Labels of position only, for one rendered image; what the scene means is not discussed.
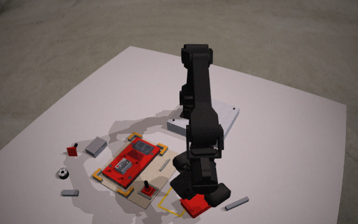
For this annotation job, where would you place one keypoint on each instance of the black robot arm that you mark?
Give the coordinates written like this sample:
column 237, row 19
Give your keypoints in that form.
column 203, row 130

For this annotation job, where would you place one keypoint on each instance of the red rectangular shell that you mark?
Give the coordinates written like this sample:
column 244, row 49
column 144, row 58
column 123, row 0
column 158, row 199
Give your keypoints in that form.
column 196, row 206

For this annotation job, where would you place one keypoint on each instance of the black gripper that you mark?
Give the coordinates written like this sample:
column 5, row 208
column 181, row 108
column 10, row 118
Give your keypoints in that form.
column 214, row 199

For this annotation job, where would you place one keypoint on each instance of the black short cylinder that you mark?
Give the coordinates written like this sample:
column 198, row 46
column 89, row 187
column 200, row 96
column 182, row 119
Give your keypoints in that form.
column 63, row 173

